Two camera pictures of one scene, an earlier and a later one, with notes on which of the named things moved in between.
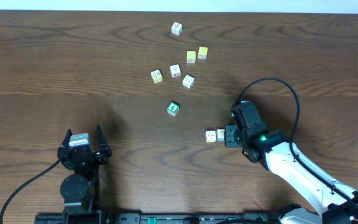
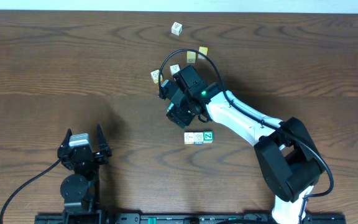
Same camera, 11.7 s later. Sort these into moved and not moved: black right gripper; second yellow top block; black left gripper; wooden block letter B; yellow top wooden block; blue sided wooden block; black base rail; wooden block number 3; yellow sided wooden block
Moved: yellow sided wooden block; black right gripper; blue sided wooden block
Not moved: wooden block number 3; black base rail; black left gripper; yellow top wooden block; second yellow top block; wooden block letter B
